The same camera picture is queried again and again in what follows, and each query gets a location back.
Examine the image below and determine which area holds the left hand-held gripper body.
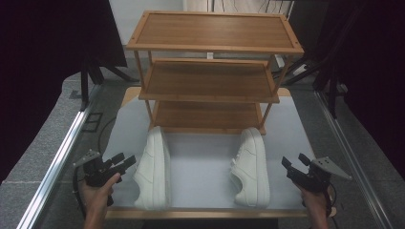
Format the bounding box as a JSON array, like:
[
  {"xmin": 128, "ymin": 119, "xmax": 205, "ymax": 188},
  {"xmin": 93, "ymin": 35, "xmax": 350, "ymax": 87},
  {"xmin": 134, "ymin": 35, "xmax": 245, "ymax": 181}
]
[{"xmin": 72, "ymin": 149, "xmax": 124, "ymax": 188}]

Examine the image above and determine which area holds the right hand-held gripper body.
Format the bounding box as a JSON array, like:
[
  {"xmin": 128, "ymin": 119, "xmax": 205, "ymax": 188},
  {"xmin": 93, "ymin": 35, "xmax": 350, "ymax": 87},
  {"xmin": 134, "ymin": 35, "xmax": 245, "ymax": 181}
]
[{"xmin": 288, "ymin": 156, "xmax": 352, "ymax": 194}]

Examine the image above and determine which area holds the white sneaker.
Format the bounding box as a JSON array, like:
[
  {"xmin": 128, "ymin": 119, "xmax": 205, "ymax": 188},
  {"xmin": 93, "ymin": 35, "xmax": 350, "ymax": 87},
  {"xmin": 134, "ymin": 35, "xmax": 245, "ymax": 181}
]
[
  {"xmin": 132, "ymin": 126, "xmax": 172, "ymax": 211},
  {"xmin": 229, "ymin": 127, "xmax": 271, "ymax": 209}
]

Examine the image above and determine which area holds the wooden three-tier shoe rack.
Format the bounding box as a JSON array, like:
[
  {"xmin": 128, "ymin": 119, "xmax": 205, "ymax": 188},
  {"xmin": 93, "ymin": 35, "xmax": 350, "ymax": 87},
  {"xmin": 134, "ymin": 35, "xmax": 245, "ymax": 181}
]
[{"xmin": 125, "ymin": 10, "xmax": 305, "ymax": 136}]

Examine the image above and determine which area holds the person's right hand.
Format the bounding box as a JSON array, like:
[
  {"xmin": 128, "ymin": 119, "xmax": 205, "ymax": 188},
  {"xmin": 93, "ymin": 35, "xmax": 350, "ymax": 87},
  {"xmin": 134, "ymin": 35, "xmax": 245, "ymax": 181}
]
[{"xmin": 300, "ymin": 186, "xmax": 335, "ymax": 218}]

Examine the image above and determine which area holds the person's left hand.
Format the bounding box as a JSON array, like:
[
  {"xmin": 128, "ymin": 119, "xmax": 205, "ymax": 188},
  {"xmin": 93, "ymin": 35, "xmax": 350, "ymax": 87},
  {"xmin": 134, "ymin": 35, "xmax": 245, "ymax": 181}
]
[{"xmin": 77, "ymin": 172, "xmax": 122, "ymax": 220}]

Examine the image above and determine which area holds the black metal stand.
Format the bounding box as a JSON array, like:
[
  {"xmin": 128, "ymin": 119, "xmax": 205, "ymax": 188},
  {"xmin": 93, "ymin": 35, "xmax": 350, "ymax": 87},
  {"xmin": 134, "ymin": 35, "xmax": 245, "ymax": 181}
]
[
  {"xmin": 79, "ymin": 53, "xmax": 141, "ymax": 113},
  {"xmin": 280, "ymin": 47, "xmax": 350, "ymax": 119}
]

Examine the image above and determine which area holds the dark curtain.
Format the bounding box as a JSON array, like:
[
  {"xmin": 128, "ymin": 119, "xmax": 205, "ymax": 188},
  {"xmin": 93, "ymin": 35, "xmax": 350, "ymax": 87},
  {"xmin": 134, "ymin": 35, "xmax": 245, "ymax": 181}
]
[
  {"xmin": 286, "ymin": 0, "xmax": 405, "ymax": 179},
  {"xmin": 0, "ymin": 0, "xmax": 128, "ymax": 185}
]

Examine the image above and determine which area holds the aluminium rail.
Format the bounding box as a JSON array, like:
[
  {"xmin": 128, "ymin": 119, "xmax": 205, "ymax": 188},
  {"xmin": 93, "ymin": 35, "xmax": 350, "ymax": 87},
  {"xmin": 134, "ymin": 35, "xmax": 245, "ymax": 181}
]
[
  {"xmin": 313, "ymin": 90, "xmax": 395, "ymax": 229},
  {"xmin": 16, "ymin": 85, "xmax": 103, "ymax": 229}
]

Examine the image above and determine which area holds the black floor frame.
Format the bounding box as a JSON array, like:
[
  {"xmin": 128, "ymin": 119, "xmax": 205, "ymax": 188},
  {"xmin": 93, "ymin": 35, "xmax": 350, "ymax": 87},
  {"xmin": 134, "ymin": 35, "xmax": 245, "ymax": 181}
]
[{"xmin": 81, "ymin": 112, "xmax": 104, "ymax": 134}]

